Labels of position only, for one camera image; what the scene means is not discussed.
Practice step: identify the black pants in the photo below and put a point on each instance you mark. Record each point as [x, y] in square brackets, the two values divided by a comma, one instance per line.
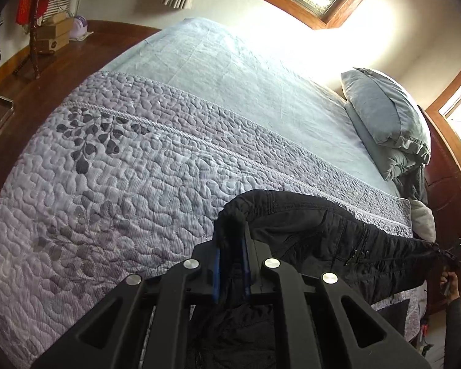
[313, 235]

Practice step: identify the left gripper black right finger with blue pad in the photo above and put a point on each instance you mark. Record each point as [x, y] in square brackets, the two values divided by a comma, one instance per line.
[319, 322]

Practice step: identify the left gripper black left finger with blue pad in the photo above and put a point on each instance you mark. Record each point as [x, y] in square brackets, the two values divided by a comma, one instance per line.
[141, 322]

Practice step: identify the grey quilted leaf bedspread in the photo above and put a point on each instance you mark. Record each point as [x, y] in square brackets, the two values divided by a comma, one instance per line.
[127, 175]

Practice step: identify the light blue bed sheet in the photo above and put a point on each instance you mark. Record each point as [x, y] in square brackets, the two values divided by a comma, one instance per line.
[203, 58]

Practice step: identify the blue-grey ruffled pillow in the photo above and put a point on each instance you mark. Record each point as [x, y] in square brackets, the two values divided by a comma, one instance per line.
[389, 113]

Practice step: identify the dark wooden headboard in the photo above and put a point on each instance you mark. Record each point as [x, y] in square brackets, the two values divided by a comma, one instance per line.
[443, 186]

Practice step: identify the person's right hand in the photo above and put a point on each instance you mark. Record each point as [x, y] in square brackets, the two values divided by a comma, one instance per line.
[449, 286]

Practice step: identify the white purple small appliance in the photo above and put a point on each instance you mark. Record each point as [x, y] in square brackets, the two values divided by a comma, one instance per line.
[79, 31]

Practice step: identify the stacked cardboard boxes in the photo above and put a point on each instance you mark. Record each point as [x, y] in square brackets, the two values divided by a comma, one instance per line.
[54, 33]

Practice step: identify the blue-grey lower pillow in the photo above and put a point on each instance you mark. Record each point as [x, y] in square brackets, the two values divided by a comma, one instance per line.
[391, 163]

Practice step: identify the white crumpled cloth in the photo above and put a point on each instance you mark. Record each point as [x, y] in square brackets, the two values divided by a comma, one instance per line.
[423, 222]

